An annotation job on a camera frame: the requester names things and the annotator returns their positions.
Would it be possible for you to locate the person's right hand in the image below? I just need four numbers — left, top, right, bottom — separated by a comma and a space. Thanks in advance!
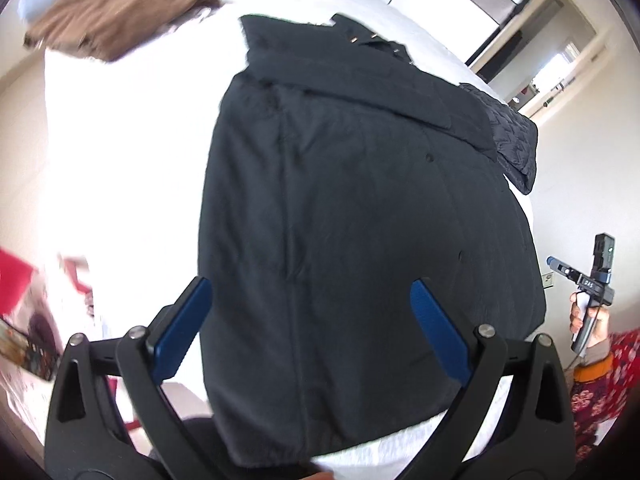
570, 292, 610, 366

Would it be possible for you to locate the cream room door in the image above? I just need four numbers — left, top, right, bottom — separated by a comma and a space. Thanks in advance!
520, 32, 608, 119

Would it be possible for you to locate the dark quilted jacket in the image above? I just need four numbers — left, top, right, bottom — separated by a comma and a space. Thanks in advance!
459, 82, 538, 195

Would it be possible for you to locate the brown folded garment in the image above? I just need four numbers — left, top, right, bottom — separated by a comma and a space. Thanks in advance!
23, 0, 224, 62

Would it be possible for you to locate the black button-up jacket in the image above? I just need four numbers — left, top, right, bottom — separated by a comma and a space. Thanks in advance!
198, 15, 546, 468

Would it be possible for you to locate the grey bed sheet mattress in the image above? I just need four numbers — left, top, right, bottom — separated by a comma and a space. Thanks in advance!
19, 0, 542, 480

